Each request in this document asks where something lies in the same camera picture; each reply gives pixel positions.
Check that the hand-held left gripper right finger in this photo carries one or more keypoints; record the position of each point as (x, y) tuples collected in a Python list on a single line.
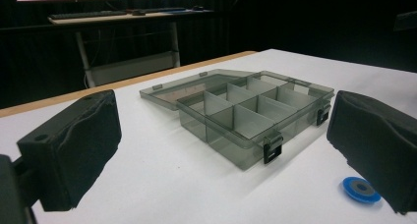
[(377, 142)]

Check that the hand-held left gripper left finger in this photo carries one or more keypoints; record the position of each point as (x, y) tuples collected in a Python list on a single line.
[(75, 142)]

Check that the clear grey compartment box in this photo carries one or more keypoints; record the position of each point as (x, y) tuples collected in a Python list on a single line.
[(242, 119)]

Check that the black computer mouse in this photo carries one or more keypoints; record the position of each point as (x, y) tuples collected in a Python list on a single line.
[(138, 12)]

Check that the desk with white legs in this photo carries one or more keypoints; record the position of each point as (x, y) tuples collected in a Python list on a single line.
[(131, 44)]

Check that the black keyboard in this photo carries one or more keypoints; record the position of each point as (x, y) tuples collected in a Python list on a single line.
[(87, 14)]

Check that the blue round disc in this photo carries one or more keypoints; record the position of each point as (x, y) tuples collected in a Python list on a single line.
[(359, 189)]

